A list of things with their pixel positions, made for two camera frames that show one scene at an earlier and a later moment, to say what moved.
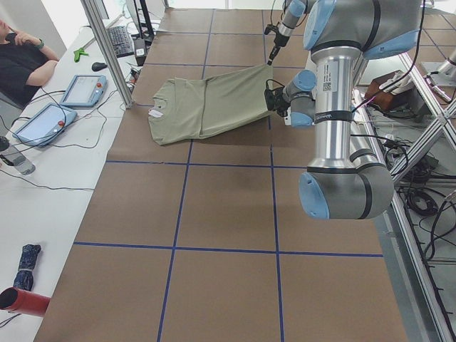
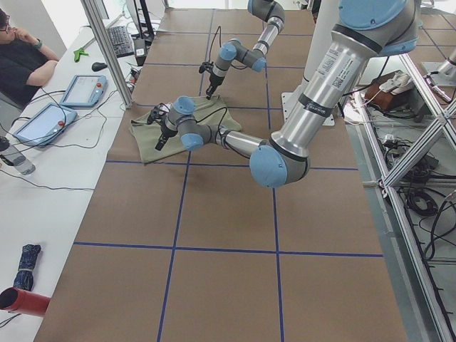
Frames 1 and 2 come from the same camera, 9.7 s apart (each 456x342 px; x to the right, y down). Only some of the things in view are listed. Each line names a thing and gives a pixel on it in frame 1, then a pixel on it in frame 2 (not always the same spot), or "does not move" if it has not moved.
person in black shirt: [26, 63] does not move
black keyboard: [120, 40] does not move
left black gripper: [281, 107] to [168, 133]
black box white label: [140, 49] does not move
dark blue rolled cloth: [25, 276] does not move
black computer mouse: [98, 66] does not move
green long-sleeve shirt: [183, 108] to [207, 112]
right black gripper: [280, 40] to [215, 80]
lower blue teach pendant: [43, 125] does not move
